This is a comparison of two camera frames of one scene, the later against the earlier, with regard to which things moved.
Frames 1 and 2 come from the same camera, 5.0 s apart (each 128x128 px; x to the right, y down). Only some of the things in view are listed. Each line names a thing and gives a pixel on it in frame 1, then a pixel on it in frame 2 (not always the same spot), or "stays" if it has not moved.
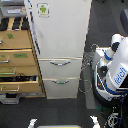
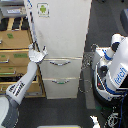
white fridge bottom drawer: x=61 y=87 stays
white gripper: x=95 y=121 → x=34 y=56
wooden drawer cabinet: x=20 y=71 stays
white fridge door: x=59 y=27 stays
